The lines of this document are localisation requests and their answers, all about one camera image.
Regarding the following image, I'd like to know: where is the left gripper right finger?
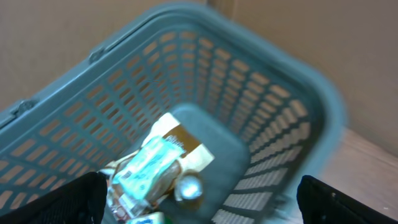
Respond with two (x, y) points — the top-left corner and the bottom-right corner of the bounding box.
(296, 175), (397, 224)

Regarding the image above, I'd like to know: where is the grey plastic shopping basket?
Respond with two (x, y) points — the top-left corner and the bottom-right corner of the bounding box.
(1, 2), (346, 223)

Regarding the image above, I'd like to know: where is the yellow dish soap bottle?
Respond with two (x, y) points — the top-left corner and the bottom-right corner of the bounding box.
(149, 161), (204, 208)

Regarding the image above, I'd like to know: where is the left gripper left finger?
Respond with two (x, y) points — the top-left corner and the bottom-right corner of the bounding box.
(1, 172), (108, 224)

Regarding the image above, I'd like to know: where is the brown white snack bag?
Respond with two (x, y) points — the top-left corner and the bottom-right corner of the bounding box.
(101, 113), (215, 223)

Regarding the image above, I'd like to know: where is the small teal carton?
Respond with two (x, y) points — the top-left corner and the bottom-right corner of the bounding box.
(126, 212), (165, 224)

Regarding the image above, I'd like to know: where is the teal tissue packet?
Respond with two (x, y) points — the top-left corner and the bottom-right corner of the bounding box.
(113, 136), (185, 200)

